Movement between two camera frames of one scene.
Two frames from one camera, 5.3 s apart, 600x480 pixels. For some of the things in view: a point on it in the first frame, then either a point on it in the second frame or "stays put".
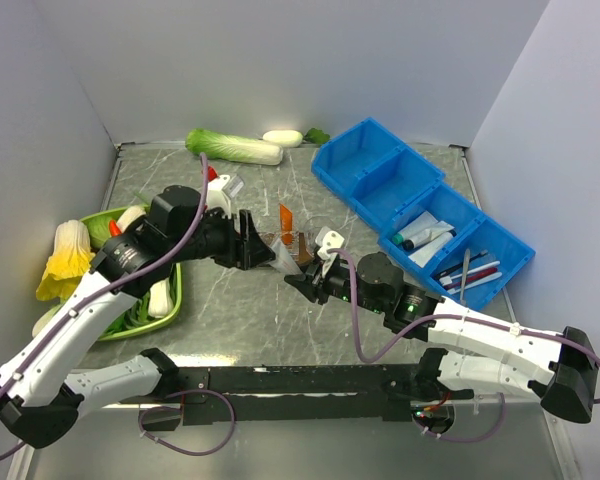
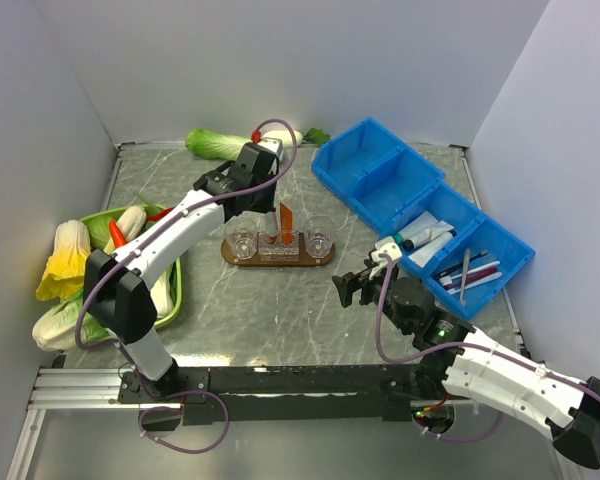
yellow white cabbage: [69, 261] stays put
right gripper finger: [314, 271] -> [363, 276]
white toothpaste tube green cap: [422, 223] stays put
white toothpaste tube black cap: [432, 233] stays put
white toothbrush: [447, 280] stays put
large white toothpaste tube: [425, 255] stays put
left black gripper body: [214, 238] -> [264, 200]
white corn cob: [130, 215] stays put
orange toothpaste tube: [286, 225] stays put
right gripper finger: [304, 285] -> [346, 286]
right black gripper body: [337, 283] -> [372, 290]
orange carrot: [114, 229] stays put
